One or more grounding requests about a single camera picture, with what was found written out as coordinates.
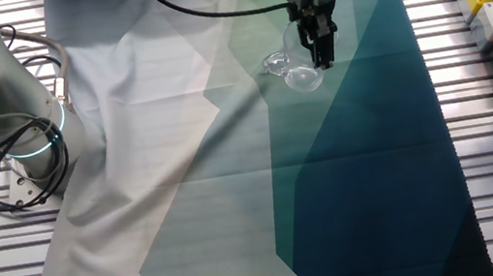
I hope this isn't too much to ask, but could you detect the black looped base cable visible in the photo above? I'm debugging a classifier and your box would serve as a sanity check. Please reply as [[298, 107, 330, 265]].
[[0, 108, 78, 214]]

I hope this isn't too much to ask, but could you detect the blue green white tablecloth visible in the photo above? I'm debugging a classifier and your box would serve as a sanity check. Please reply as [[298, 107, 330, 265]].
[[0, 0, 493, 276]]

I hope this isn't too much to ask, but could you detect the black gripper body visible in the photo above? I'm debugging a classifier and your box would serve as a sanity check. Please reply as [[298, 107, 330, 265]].
[[285, 0, 345, 35]]

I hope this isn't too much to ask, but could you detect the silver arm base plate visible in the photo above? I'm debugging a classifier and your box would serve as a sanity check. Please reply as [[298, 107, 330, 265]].
[[2, 155, 66, 210]]

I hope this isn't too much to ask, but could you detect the grey braided cable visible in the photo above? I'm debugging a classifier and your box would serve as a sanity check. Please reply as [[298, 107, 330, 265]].
[[0, 16, 77, 121]]

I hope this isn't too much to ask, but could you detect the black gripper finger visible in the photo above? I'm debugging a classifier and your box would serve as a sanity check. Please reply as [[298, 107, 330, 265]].
[[297, 24, 320, 70], [311, 22, 344, 72]]

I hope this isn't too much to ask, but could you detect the clear plastic cup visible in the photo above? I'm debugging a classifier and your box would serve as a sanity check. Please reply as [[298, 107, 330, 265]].
[[256, 16, 326, 100]]

